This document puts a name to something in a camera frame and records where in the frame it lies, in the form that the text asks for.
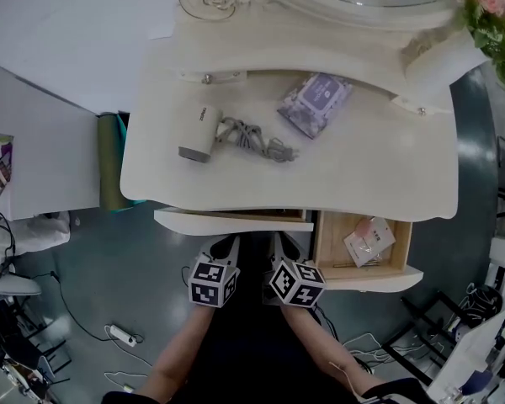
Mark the white power strip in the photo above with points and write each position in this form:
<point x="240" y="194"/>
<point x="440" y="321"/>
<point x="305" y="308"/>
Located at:
<point x="123" y="336"/>

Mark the black and white backpack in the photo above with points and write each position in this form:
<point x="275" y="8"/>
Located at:
<point x="484" y="305"/>

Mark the white work table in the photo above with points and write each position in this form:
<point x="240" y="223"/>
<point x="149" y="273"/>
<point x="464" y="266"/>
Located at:
<point x="484" y="352"/>

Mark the white hair dryer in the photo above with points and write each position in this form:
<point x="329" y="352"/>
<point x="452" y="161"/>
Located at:
<point x="198" y="129"/>

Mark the white dressing table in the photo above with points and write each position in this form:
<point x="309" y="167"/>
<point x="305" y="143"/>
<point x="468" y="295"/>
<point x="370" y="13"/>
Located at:
<point x="362" y="171"/>

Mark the oval white-framed mirror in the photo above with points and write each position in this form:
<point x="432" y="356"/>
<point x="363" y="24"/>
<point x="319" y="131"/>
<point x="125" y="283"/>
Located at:
<point x="362" y="15"/>

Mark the olive rolled mat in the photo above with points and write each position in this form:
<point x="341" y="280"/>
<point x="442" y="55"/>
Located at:
<point x="109" y="162"/>

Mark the wooden drawer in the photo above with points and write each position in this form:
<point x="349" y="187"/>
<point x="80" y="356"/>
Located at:
<point x="235" y="224"/>
<point x="332" y="242"/>

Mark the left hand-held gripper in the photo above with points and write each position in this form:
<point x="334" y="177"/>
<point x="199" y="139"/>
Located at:
<point x="210" y="282"/>

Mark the person's left forearm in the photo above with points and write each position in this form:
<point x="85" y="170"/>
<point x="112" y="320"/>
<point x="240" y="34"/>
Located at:
<point x="181" y="347"/>

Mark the black metal stand frame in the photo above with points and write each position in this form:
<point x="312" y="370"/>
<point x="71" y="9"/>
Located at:
<point x="429" y="335"/>

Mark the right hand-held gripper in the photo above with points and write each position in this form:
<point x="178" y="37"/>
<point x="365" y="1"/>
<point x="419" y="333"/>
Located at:
<point x="296" y="282"/>

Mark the person's black outfit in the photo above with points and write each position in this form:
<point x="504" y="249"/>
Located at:
<point x="252" y="343"/>

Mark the pink and white flower bouquet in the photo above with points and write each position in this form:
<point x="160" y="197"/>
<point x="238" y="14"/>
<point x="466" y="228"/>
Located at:
<point x="492" y="19"/>

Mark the white plastic bag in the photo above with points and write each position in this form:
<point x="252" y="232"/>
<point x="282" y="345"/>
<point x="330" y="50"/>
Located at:
<point x="42" y="230"/>

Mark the purple wet wipes pack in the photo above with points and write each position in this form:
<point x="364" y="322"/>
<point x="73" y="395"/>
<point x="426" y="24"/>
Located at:
<point x="315" y="103"/>

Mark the person's right forearm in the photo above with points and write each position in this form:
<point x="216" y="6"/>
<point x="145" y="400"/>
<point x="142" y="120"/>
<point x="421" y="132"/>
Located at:
<point x="328" y="343"/>

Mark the pink and white sachet packet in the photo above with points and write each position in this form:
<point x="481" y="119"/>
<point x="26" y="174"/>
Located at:
<point x="368" y="240"/>

